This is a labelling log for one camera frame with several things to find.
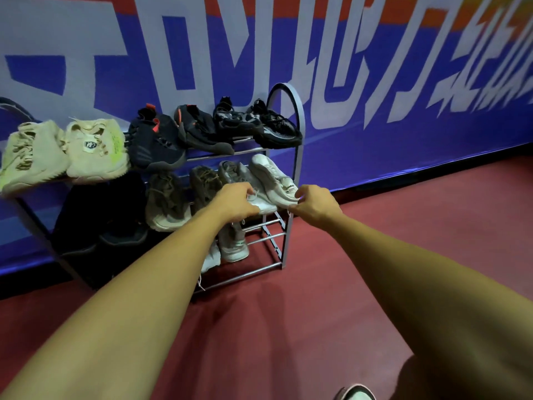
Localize white knit sneaker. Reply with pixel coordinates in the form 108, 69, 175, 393
217, 222, 250, 263
199, 241, 222, 292

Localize beige sneaker green stripe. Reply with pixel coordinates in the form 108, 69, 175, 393
63, 117, 132, 184

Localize blue printed wall banner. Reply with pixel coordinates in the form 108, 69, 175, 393
0, 0, 533, 276

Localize black white worn shoe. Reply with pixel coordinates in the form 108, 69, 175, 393
335, 383, 378, 400

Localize beige knit sneaker plain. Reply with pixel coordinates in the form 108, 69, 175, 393
0, 119, 69, 198

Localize black orange sneaker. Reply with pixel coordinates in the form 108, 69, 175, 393
98, 172, 149, 247

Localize grey white sneaker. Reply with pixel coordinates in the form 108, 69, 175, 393
218, 160, 279, 216
249, 153, 300, 209

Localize black strap sneaker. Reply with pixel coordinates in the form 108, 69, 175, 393
212, 96, 264, 138

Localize black shoe orange marks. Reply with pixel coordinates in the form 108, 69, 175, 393
52, 183, 105, 258

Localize plain black shoe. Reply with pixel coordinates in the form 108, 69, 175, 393
246, 98, 304, 149

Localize person's left forearm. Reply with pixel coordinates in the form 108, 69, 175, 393
0, 206, 228, 400

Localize person's left hand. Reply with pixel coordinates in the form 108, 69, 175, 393
208, 182, 261, 226

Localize tan chunky sneaker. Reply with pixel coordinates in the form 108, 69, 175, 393
189, 165, 224, 213
144, 172, 193, 233

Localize grey metal shoe rack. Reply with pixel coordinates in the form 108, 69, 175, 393
0, 82, 306, 294

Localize person's right hand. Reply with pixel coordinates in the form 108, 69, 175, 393
288, 184, 344, 232

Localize person's right forearm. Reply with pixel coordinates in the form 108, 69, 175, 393
329, 212, 533, 400

